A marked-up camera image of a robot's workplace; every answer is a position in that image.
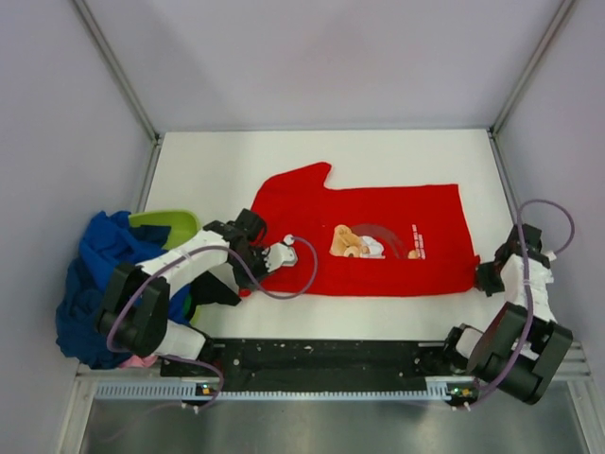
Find red printed t shirt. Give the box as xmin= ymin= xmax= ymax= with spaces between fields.
xmin=251 ymin=162 xmax=479 ymax=297

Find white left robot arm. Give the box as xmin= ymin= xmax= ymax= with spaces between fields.
xmin=95 ymin=209 xmax=297 ymax=375

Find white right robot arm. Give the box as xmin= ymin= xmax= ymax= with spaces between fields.
xmin=441 ymin=223 xmax=574 ymax=405

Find green plastic basket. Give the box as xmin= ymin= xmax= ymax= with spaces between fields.
xmin=129 ymin=210 xmax=201 ymax=324

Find black t shirt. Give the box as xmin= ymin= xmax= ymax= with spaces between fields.
xmin=190 ymin=271 xmax=241 ymax=307

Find blue t shirt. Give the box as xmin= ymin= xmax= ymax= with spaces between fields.
xmin=55 ymin=211 xmax=168 ymax=370

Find pink t shirt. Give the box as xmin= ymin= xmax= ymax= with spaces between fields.
xmin=119 ymin=355 xmax=158 ymax=369

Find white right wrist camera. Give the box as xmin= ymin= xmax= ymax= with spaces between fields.
xmin=533 ymin=251 xmax=557 ymax=284

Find white slotted cable duct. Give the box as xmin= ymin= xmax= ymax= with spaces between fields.
xmin=95 ymin=379 xmax=478 ymax=403

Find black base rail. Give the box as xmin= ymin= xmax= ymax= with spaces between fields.
xmin=160 ymin=337 xmax=478 ymax=393

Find aluminium frame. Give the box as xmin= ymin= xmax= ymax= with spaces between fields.
xmin=59 ymin=0 xmax=605 ymax=454

